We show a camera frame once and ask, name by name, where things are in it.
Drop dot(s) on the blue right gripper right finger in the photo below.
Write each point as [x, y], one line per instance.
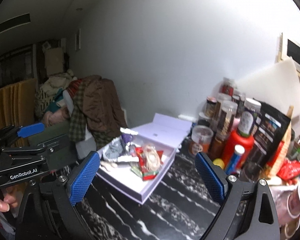
[213, 177]

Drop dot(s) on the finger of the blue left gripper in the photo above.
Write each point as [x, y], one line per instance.
[27, 131]

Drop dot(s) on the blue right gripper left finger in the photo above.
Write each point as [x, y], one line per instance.
[81, 177]

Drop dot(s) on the purple silver snack packet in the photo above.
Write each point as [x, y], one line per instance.
[128, 154]

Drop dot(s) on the clear bag of rubber bands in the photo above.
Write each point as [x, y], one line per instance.
[152, 158]

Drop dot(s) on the left hand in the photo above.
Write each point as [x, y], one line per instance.
[10, 199]

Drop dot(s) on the yellow lemon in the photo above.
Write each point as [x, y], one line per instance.
[219, 162]

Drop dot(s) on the clear glass mug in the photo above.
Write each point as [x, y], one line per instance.
[250, 172]

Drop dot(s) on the black white gingham scrunchie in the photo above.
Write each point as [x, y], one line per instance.
[114, 151]

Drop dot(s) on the blue effervescent tablet tube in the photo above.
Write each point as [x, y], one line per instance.
[238, 152]

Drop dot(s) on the green plaid cloth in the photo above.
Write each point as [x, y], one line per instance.
[78, 121]

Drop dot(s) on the white open gift box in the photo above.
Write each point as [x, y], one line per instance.
[164, 133]

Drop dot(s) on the clear jar orange contents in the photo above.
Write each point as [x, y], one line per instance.
[201, 138]

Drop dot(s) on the orange printed snack bag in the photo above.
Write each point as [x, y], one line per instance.
[273, 166]

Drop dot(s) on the brown jacket on pile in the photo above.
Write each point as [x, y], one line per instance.
[102, 109]

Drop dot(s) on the red snack packet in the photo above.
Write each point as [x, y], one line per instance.
[140, 170]

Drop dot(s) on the dark jar white label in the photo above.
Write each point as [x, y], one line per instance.
[248, 118]

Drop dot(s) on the red crinkled snack bag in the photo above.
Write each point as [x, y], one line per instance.
[289, 170]

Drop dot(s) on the clear jar brown sticks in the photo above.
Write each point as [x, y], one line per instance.
[226, 119]

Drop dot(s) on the black standing food pouch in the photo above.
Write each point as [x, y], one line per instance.
[269, 134]

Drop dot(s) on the pink paper cup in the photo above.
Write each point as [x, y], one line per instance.
[294, 202]

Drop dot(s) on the tall jar red contents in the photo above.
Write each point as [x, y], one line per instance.
[228, 86]

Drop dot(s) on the white foam board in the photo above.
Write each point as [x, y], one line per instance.
[277, 85]

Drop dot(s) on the wall intercom panel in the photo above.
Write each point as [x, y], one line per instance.
[289, 48]

